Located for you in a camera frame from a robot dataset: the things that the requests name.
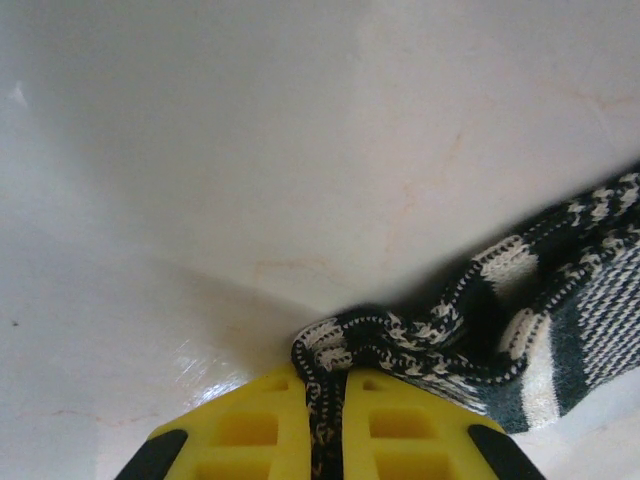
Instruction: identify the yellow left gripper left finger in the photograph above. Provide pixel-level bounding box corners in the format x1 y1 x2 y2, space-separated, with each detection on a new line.
117 363 314 480

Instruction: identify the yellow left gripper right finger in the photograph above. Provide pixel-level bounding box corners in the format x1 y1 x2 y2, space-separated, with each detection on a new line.
343 369 546 480

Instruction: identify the black white patterned sock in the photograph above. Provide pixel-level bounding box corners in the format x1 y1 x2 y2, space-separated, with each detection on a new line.
289 162 640 480

